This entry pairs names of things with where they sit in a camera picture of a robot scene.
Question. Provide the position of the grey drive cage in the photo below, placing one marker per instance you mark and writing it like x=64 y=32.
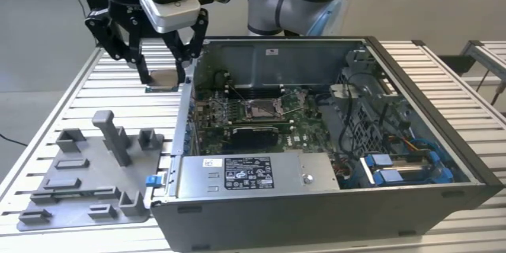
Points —
x=355 y=122

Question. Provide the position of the hard disk in blue carrier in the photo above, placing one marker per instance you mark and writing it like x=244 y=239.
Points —
x=388 y=176
x=379 y=159

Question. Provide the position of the small silver sticker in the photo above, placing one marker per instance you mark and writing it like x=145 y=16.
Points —
x=271 y=52

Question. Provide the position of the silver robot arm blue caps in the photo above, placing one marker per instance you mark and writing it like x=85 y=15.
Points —
x=300 y=4

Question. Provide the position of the blue case latch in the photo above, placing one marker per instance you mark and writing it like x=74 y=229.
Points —
x=153 y=180

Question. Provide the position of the dark grey PC case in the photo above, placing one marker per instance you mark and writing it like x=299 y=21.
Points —
x=296 y=223

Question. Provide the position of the green motherboard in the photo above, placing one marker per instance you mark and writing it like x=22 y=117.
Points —
x=308 y=128

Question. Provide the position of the black RAM slot bank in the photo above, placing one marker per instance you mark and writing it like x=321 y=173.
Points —
x=260 y=121
x=255 y=89

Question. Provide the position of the silver CPU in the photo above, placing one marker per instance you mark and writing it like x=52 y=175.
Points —
x=163 y=79

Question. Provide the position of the metal slat side table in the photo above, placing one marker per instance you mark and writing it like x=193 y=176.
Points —
x=490 y=51

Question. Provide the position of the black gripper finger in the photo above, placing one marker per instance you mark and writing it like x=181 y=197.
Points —
x=121 y=45
x=189 y=48

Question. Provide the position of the CPU socket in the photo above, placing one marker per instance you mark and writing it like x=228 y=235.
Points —
x=263 y=111

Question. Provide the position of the grey parts rack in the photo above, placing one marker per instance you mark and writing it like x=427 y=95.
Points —
x=98 y=176

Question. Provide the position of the black expansion card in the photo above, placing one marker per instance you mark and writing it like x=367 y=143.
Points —
x=255 y=137

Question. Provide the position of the metal locking lever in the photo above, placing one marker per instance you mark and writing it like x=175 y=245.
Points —
x=293 y=110
x=239 y=93

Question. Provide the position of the silver power supply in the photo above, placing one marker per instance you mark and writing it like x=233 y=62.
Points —
x=189 y=176

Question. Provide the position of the white black wrist camera box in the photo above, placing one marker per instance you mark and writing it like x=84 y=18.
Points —
x=169 y=13

